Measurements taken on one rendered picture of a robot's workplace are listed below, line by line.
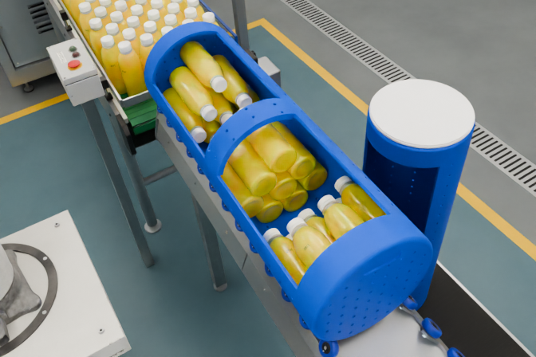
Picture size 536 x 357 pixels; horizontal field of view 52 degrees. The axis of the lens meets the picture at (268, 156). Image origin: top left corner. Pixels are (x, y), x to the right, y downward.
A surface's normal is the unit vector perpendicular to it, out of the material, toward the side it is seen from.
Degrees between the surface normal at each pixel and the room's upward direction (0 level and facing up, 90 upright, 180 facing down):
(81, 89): 90
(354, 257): 20
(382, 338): 0
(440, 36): 0
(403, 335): 0
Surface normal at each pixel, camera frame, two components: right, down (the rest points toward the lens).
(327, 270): -0.59, -0.30
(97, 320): -0.06, -0.73
